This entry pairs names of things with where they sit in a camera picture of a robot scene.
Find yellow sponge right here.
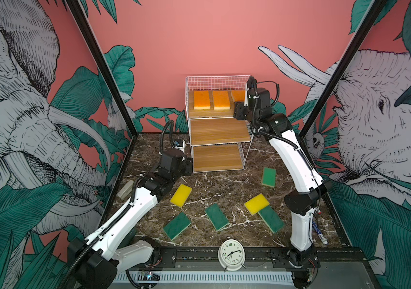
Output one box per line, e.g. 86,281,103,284
245,193,270,216

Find white alarm clock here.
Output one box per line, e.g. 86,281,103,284
218,239,246,272

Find green sponge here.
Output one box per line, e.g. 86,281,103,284
258,205,285,234
163,212,192,241
261,167,276,188
205,204,229,231

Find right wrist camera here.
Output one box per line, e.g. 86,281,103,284
244,75,256,107

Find orange sponge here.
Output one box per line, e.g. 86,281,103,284
231,90,246,102
212,90,231,110
193,90,211,110

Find yellow sponge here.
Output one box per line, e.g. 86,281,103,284
245,193,270,216
170,184,192,208

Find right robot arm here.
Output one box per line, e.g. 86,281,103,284
233,76,331,267

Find yellow sponge left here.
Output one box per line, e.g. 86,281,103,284
170,184,192,208

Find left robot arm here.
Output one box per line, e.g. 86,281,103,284
58,120,193,289

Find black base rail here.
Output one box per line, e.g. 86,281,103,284
154,246,367,270

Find white slotted cable duct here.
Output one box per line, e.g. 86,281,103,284
130,271,294,285

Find red and blue marker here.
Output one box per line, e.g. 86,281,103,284
312,221,328,245

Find grey block by wall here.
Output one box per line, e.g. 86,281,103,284
117,180,134,199

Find white wire three-tier shelf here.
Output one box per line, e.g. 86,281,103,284
185,75,254,173

